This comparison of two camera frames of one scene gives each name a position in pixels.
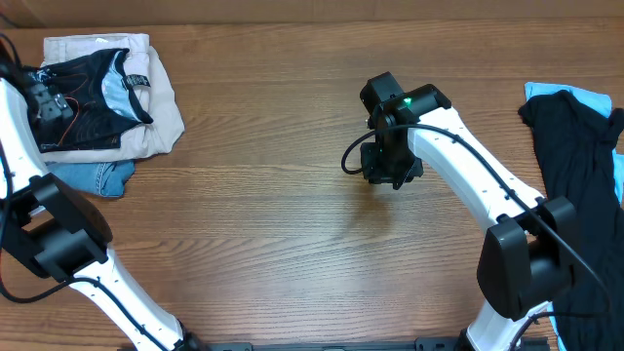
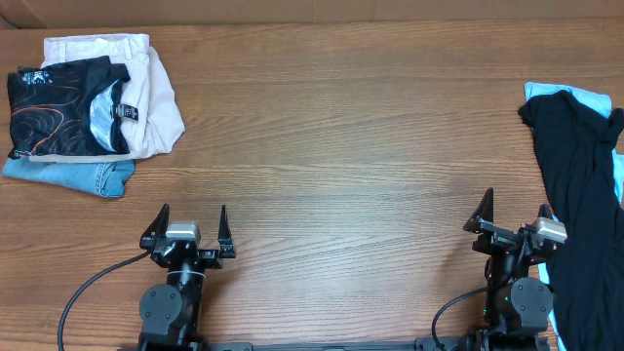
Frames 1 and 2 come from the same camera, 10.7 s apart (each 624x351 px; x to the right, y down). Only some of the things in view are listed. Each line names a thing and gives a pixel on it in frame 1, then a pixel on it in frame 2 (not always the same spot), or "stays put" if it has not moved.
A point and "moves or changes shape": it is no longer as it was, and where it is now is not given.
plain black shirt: x=575 y=149 stays put
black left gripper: x=52 y=105 to x=212 y=260
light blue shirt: x=603 y=103 stays put
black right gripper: x=375 y=175 to x=494 y=237
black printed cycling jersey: x=99 y=93 moves or changes shape
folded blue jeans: x=107 y=178 stays put
